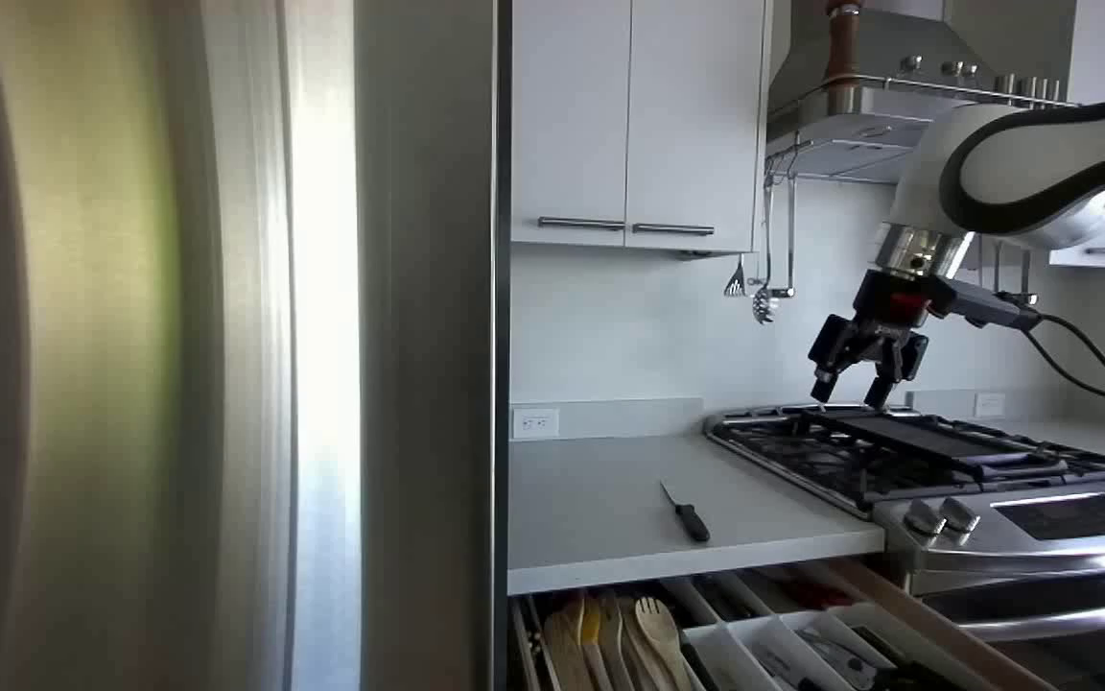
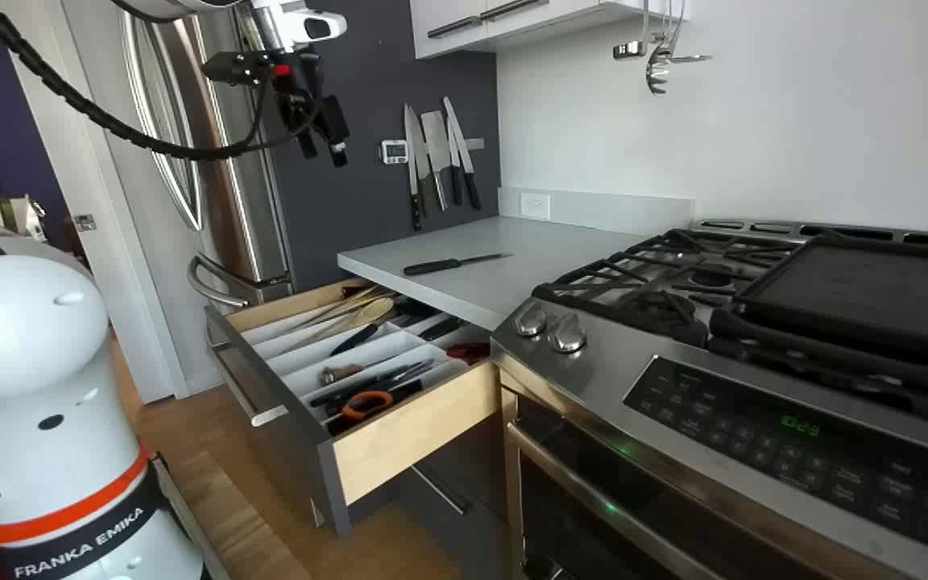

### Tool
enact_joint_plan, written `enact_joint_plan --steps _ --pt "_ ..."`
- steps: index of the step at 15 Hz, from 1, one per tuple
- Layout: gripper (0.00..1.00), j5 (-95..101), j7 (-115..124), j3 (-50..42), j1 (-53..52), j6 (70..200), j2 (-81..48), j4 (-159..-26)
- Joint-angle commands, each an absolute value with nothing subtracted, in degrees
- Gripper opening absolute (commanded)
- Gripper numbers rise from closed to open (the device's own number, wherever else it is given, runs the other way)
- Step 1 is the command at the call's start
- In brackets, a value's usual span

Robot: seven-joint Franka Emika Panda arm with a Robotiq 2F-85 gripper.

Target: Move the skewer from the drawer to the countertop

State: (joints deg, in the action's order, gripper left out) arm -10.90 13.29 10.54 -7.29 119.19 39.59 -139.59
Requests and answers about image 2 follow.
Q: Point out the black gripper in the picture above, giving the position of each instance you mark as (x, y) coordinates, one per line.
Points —
(306, 108)

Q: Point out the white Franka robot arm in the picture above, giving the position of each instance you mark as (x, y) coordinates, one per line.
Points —
(77, 495)

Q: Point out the wooden spoon in drawer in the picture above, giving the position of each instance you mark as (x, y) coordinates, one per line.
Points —
(360, 317)

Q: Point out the black knife on countertop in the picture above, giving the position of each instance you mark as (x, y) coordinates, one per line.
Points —
(447, 267)

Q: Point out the open wooden kitchen drawer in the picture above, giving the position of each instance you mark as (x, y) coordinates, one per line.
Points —
(335, 473)

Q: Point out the cleaver on magnetic strip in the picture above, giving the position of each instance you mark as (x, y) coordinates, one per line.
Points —
(437, 148)

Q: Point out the stainless steel refrigerator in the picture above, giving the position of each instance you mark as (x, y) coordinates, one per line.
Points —
(210, 229)

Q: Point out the white upper cabinet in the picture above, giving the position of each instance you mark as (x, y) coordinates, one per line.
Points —
(443, 28)

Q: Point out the white cutlery tray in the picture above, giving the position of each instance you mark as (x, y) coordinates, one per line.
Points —
(406, 353)

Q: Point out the left stove knob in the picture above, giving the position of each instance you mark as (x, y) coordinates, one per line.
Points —
(531, 321)

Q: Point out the stove knob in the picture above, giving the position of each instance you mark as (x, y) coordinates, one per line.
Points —
(531, 321)
(567, 336)

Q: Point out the hanging metal utensil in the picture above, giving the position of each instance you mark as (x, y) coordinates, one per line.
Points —
(655, 47)

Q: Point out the right stove knob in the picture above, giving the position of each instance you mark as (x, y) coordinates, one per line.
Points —
(567, 336)

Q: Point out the stainless steel gas stove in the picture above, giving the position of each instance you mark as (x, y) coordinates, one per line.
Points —
(684, 443)

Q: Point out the black griddle pan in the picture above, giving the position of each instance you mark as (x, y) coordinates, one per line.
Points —
(849, 292)

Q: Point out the wall knife with black handle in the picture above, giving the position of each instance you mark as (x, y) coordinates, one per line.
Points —
(415, 169)

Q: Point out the white wall outlet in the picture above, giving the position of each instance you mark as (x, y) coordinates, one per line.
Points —
(537, 206)

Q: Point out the orange handled scissors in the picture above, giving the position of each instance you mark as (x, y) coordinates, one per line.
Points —
(360, 409)

